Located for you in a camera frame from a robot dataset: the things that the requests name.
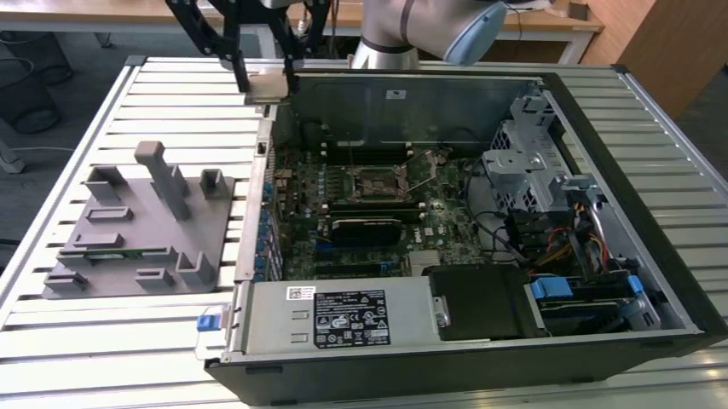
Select silver power supply unit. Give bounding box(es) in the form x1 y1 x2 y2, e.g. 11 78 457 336
226 275 452 355

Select silver metal drive cage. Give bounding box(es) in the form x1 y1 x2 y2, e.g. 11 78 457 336
480 95 577 214

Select hard disk in blue carrier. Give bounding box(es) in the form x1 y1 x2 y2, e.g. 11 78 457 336
526 274 649 337

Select RAM slot white clips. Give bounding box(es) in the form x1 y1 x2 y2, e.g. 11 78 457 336
319 143 415 150
319 151 415 158

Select grey plastic parts rack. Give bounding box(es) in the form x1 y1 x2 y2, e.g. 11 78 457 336
43 141 238 302

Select black internal cable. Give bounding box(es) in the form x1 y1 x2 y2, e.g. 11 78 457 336
464 159 533 268

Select wooden cabinet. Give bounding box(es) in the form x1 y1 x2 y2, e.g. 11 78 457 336
578 0 728 120

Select black mesh wastebasket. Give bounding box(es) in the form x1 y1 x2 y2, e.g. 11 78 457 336
0 70 63 135

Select metal CPU socket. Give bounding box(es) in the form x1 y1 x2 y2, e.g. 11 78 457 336
349 164 411 202

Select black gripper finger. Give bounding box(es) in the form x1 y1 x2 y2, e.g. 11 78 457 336
164 0 253 94
266 0 321 95

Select silver square CPU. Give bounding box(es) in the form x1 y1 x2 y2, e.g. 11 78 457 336
244 71 287 106

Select yellow red wire bundle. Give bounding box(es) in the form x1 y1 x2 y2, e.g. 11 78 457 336
532 225 608 268

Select wooden desk white frame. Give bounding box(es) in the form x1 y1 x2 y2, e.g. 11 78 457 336
0 0 263 36
258 0 606 65

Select grey case release latch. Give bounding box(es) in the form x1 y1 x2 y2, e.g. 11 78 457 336
254 63 289 117

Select black graphics card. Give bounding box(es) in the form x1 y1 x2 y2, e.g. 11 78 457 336
329 217 402 249

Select black plastic shroud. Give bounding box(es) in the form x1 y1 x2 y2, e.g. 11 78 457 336
425 262 548 342

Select black expansion slot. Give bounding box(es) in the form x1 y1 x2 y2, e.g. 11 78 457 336
314 262 383 276

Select black open PC case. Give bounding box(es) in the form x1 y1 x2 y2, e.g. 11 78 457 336
195 66 728 406

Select white desk foot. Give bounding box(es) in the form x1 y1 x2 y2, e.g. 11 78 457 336
0 117 27 175

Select green motherboard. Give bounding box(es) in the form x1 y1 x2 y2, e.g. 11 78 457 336
262 142 517 283

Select green RAM stick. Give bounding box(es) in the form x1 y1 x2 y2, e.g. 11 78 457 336
83 248 167 261

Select silver finned heat sink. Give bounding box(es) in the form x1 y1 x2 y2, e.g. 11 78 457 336
407 250 444 274

